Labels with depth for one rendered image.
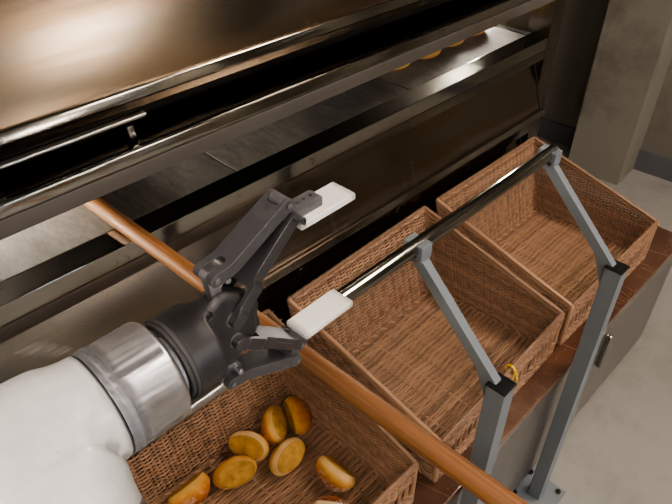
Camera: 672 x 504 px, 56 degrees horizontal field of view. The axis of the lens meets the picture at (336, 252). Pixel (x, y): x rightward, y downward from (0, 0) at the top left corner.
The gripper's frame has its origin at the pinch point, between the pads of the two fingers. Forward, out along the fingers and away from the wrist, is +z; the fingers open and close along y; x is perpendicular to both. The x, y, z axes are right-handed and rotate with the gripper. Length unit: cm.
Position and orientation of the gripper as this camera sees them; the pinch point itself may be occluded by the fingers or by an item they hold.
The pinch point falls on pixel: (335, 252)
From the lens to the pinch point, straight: 62.8
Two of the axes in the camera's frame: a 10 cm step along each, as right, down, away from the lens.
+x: 7.3, 4.3, -5.4
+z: 6.9, -4.5, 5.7
